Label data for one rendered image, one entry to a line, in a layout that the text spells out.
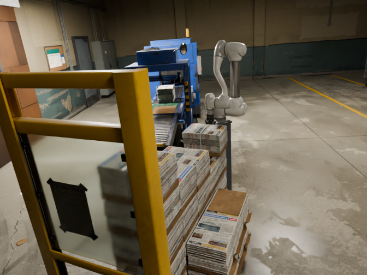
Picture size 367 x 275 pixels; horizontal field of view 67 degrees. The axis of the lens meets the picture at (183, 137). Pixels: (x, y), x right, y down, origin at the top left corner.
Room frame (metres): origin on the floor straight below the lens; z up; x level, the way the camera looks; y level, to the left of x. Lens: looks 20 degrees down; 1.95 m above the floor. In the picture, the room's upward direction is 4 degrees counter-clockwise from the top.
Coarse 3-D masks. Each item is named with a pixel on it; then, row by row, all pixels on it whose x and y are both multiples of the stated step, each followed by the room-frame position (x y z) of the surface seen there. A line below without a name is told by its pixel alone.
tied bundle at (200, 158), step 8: (176, 152) 2.06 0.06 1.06; (184, 152) 2.05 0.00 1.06; (192, 152) 2.03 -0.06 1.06; (200, 152) 2.02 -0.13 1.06; (208, 152) 2.04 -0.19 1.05; (176, 160) 1.91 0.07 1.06; (184, 160) 1.89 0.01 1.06; (192, 160) 1.88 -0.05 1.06; (200, 160) 1.88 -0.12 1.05; (208, 160) 2.02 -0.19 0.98; (200, 168) 1.87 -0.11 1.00; (208, 168) 2.02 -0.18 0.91; (200, 176) 1.87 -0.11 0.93
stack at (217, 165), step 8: (224, 152) 2.55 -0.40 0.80; (216, 160) 2.33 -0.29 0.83; (224, 160) 2.54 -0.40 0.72; (216, 168) 2.27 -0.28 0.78; (216, 176) 2.27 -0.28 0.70; (224, 176) 2.53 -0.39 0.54; (208, 184) 2.03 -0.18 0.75; (224, 184) 2.52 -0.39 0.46; (200, 192) 1.87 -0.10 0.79; (208, 192) 2.03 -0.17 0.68; (192, 200) 1.71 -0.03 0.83; (200, 200) 1.85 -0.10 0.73; (192, 208) 1.69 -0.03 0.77; (200, 208) 1.86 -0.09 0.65; (184, 216) 1.56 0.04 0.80; (192, 216) 1.70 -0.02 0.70; (200, 216) 1.86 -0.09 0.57; (184, 224) 1.55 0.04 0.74; (184, 232) 1.55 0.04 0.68; (192, 232) 1.68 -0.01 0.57
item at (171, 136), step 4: (176, 116) 4.01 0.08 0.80; (176, 120) 3.87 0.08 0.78; (172, 124) 3.62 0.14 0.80; (176, 124) 3.83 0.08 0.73; (172, 128) 3.46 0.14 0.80; (176, 128) 3.79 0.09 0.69; (172, 132) 3.31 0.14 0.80; (168, 136) 3.16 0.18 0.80; (172, 136) 3.19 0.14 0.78; (168, 140) 3.03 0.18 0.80; (172, 140) 3.16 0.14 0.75; (168, 144) 2.91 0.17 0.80; (172, 144) 3.12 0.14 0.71
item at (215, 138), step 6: (216, 126) 2.63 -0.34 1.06; (222, 126) 2.62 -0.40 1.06; (210, 132) 2.47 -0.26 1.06; (216, 132) 2.46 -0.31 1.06; (222, 132) 2.48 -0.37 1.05; (204, 138) 2.44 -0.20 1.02; (210, 138) 2.41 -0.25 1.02; (216, 138) 2.39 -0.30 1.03; (222, 138) 2.47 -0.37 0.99; (204, 144) 2.44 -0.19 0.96; (210, 144) 2.42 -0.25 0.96; (216, 144) 2.39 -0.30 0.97; (222, 144) 2.46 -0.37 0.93; (210, 150) 2.42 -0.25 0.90; (216, 150) 2.40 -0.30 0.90
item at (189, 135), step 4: (192, 124) 2.74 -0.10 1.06; (196, 124) 2.73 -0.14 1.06; (200, 124) 2.72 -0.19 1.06; (204, 124) 2.71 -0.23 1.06; (188, 128) 2.63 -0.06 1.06; (192, 128) 2.62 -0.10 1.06; (196, 128) 2.61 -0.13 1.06; (200, 128) 2.61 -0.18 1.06; (184, 132) 2.54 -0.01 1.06; (188, 132) 2.52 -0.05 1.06; (192, 132) 2.51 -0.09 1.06; (196, 132) 2.50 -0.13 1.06; (184, 136) 2.52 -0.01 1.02; (188, 136) 2.50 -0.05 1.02; (192, 136) 2.48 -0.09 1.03; (196, 136) 2.47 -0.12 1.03; (184, 140) 2.52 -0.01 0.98; (188, 140) 2.51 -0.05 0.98; (192, 140) 2.49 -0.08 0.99; (196, 140) 2.47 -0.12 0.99; (184, 144) 2.53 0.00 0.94; (188, 144) 2.51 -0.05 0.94; (192, 144) 2.49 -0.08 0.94; (196, 144) 2.48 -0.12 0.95; (192, 148) 2.49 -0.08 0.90; (196, 148) 2.48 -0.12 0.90
